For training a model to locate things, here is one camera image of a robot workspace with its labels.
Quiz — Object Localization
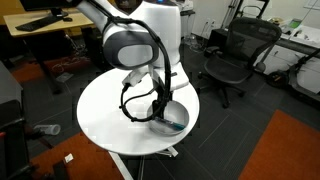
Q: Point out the green marker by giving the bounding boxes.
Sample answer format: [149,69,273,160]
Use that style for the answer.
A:
[153,116,187,131]

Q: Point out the grey metal bowl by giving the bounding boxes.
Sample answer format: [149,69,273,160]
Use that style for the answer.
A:
[146,100,191,137]

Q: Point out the black keyboard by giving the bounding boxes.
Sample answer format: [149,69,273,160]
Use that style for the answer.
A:
[14,15,63,33]

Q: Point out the black computer monitor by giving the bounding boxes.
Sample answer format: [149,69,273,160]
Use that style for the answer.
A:
[18,0,70,18]

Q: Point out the clear plastic bottle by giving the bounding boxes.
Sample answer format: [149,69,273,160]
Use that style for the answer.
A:
[32,123,62,136]

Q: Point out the black electric scooter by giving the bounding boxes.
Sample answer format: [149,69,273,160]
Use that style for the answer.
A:
[264,49,320,102]

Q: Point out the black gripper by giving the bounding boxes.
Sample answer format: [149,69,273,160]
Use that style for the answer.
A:
[151,83,172,122]

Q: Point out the green box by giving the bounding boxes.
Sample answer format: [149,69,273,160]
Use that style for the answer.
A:
[287,18,303,30]

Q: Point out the black mesh office chair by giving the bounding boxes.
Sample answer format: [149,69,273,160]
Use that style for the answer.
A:
[197,16,283,110]

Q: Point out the light wooden desk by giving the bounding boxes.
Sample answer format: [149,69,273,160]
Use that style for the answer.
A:
[2,7,96,38]

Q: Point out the white round table base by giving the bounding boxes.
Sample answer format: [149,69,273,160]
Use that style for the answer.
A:
[107,145,180,180]

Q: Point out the white long desk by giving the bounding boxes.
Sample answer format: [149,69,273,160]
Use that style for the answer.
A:
[263,15,320,95]

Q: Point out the small white floor tag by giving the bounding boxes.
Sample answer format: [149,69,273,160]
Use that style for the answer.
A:
[63,153,75,164]

